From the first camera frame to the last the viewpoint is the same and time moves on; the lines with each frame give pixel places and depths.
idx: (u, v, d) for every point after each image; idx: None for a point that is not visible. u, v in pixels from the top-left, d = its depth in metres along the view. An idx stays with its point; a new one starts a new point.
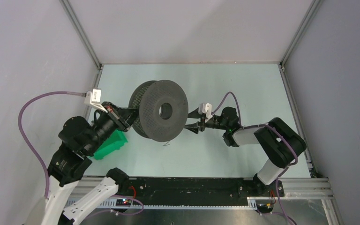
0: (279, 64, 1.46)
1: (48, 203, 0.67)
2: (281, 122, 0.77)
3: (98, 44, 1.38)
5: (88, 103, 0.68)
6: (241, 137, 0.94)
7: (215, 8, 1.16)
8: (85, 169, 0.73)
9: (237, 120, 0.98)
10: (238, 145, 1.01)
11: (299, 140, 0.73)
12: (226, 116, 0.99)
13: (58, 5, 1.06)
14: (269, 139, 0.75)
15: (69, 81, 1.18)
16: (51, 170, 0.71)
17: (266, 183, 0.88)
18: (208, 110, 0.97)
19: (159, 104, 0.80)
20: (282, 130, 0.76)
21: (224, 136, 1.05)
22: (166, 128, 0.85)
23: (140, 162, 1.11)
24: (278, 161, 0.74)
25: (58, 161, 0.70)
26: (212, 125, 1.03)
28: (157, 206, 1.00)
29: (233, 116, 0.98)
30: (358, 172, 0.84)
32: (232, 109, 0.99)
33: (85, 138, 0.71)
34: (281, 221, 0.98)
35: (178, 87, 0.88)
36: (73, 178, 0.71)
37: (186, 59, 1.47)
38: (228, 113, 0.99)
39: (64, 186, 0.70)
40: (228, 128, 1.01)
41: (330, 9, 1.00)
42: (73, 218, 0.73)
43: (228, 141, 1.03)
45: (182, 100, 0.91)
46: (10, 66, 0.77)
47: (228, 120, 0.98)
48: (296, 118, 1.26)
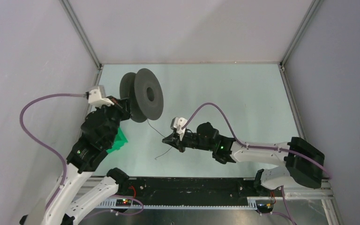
0: (279, 64, 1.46)
1: (64, 189, 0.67)
2: (303, 141, 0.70)
3: (98, 44, 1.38)
5: (96, 101, 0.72)
6: (246, 156, 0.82)
7: (215, 8, 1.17)
8: (102, 159, 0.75)
9: (217, 132, 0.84)
10: (235, 161, 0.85)
11: (320, 156, 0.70)
12: (204, 135, 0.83)
13: (57, 5, 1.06)
14: (296, 162, 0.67)
15: (69, 82, 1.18)
16: (70, 158, 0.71)
17: (272, 188, 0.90)
18: (181, 126, 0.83)
19: (145, 89, 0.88)
20: (304, 149, 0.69)
21: (214, 157, 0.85)
22: (157, 109, 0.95)
23: (140, 162, 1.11)
24: (310, 183, 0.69)
25: (79, 149, 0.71)
26: (191, 145, 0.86)
28: (157, 206, 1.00)
29: (212, 131, 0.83)
30: (358, 171, 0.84)
32: (205, 125, 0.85)
33: (105, 131, 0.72)
34: (281, 221, 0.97)
35: (148, 71, 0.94)
36: (90, 167, 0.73)
37: (186, 59, 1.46)
38: (204, 130, 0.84)
39: (82, 174, 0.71)
40: (214, 146, 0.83)
41: (330, 9, 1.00)
42: (73, 215, 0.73)
43: (223, 160, 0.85)
45: (155, 81, 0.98)
46: (9, 65, 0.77)
47: (210, 138, 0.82)
48: (296, 118, 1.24)
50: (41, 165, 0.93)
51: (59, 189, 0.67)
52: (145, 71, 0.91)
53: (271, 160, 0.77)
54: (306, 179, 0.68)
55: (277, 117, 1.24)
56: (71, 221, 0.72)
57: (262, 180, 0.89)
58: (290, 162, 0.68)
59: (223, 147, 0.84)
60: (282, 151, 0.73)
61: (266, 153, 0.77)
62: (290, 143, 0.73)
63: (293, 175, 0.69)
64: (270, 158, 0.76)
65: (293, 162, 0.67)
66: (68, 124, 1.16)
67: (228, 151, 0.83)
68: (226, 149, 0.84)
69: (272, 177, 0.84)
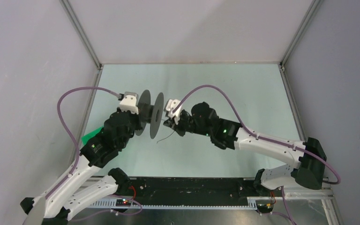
0: (279, 64, 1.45)
1: (71, 178, 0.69)
2: (318, 144, 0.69)
3: (98, 44, 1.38)
5: (128, 107, 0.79)
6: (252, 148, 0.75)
7: (215, 8, 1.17)
8: (112, 158, 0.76)
9: (214, 113, 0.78)
10: (235, 147, 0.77)
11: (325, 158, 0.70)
12: (198, 115, 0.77)
13: (57, 5, 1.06)
14: (310, 164, 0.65)
15: (69, 82, 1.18)
16: (84, 150, 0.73)
17: (270, 188, 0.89)
18: (173, 109, 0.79)
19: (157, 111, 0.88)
20: (317, 150, 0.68)
21: (213, 141, 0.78)
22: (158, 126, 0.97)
23: (140, 162, 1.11)
24: (310, 183, 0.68)
25: (93, 143, 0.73)
26: (188, 129, 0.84)
28: (156, 206, 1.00)
29: (207, 110, 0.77)
30: (357, 172, 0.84)
32: (201, 106, 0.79)
33: (123, 131, 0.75)
34: (281, 221, 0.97)
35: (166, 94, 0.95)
36: (101, 163, 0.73)
37: (186, 59, 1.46)
38: (199, 110, 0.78)
39: (92, 167, 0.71)
40: (212, 128, 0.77)
41: (330, 9, 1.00)
42: (69, 208, 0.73)
43: (224, 144, 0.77)
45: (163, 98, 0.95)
46: (10, 65, 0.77)
47: (206, 117, 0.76)
48: (296, 118, 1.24)
50: (41, 165, 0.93)
51: (67, 177, 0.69)
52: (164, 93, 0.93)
53: (280, 156, 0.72)
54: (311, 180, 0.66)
55: (277, 116, 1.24)
56: (67, 213, 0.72)
57: (262, 180, 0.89)
58: (305, 162, 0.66)
59: (226, 131, 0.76)
60: (298, 149, 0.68)
61: (278, 148, 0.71)
62: (305, 143, 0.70)
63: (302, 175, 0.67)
64: (282, 155, 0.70)
65: (307, 163, 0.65)
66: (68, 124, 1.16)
67: (231, 137, 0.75)
68: (228, 135, 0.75)
69: (272, 176, 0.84)
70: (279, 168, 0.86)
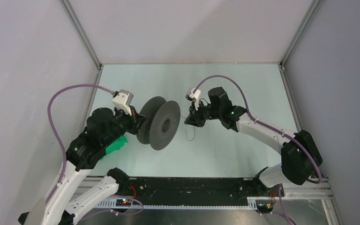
0: (279, 64, 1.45)
1: (61, 187, 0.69)
2: (309, 137, 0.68)
3: (98, 44, 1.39)
5: (120, 104, 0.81)
6: (248, 130, 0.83)
7: (215, 8, 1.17)
8: (99, 158, 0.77)
9: (226, 95, 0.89)
10: (237, 130, 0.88)
11: (317, 157, 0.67)
12: (211, 94, 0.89)
13: (57, 5, 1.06)
14: (293, 150, 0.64)
15: (69, 81, 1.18)
16: (68, 155, 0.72)
17: (267, 186, 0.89)
18: (193, 93, 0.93)
19: (163, 120, 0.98)
20: (305, 143, 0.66)
21: (221, 120, 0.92)
22: (164, 138, 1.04)
23: (140, 161, 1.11)
24: (294, 176, 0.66)
25: (77, 146, 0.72)
26: (206, 116, 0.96)
28: (156, 206, 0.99)
29: (219, 92, 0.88)
30: (357, 172, 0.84)
32: (216, 89, 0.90)
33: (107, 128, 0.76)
34: (280, 221, 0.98)
35: (177, 107, 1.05)
36: (88, 165, 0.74)
37: (185, 59, 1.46)
38: (213, 92, 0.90)
39: (79, 171, 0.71)
40: (221, 108, 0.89)
41: (330, 8, 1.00)
42: (73, 213, 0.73)
43: (228, 124, 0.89)
45: (174, 112, 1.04)
46: (10, 66, 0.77)
47: (216, 96, 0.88)
48: (296, 118, 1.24)
50: (41, 165, 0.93)
51: (56, 187, 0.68)
52: (176, 106, 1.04)
53: (270, 142, 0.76)
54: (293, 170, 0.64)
55: (277, 116, 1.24)
56: (72, 218, 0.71)
57: (260, 175, 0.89)
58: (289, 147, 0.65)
59: (233, 113, 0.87)
60: (286, 137, 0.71)
61: (269, 132, 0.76)
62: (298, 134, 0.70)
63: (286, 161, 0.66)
64: (270, 138, 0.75)
65: (290, 148, 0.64)
66: (68, 124, 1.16)
67: (235, 117, 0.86)
68: (234, 116, 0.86)
69: (269, 173, 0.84)
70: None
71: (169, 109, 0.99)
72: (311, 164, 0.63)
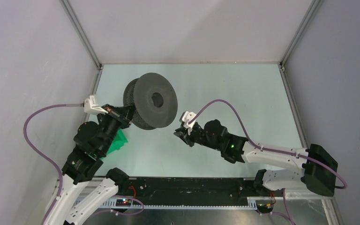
0: (279, 64, 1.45)
1: (60, 200, 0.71)
2: (320, 148, 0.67)
3: (98, 43, 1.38)
5: (89, 109, 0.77)
6: (258, 159, 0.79)
7: (215, 8, 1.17)
8: (97, 168, 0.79)
9: (226, 130, 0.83)
10: (243, 161, 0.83)
11: (333, 164, 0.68)
12: (211, 132, 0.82)
13: (57, 5, 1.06)
14: (316, 170, 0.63)
15: (69, 81, 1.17)
16: (66, 170, 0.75)
17: (271, 189, 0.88)
18: (189, 121, 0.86)
19: (147, 97, 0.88)
20: (322, 157, 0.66)
21: (223, 156, 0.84)
22: (164, 114, 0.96)
23: (140, 162, 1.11)
24: (323, 191, 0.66)
25: (74, 160, 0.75)
26: (199, 141, 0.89)
28: (157, 206, 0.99)
29: (219, 129, 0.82)
30: (357, 171, 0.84)
32: (213, 123, 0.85)
33: (97, 139, 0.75)
34: (281, 221, 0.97)
35: (153, 74, 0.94)
36: (86, 177, 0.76)
37: (185, 59, 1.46)
38: (211, 128, 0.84)
39: (78, 184, 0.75)
40: (223, 145, 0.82)
41: (331, 9, 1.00)
42: (73, 221, 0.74)
43: (231, 159, 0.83)
45: (154, 83, 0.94)
46: (10, 66, 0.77)
47: (219, 135, 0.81)
48: (296, 118, 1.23)
50: (41, 165, 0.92)
51: (55, 200, 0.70)
52: (150, 76, 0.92)
53: (287, 166, 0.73)
54: (320, 187, 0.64)
55: (277, 116, 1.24)
56: None
57: (264, 181, 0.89)
58: (308, 169, 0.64)
59: (233, 146, 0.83)
60: (301, 157, 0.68)
61: (281, 157, 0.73)
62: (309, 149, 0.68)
63: (311, 182, 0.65)
64: (286, 163, 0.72)
65: (312, 170, 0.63)
66: (68, 124, 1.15)
67: (239, 151, 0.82)
68: (235, 149, 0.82)
69: (277, 179, 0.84)
70: (285, 172, 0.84)
71: (147, 85, 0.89)
72: (330, 172, 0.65)
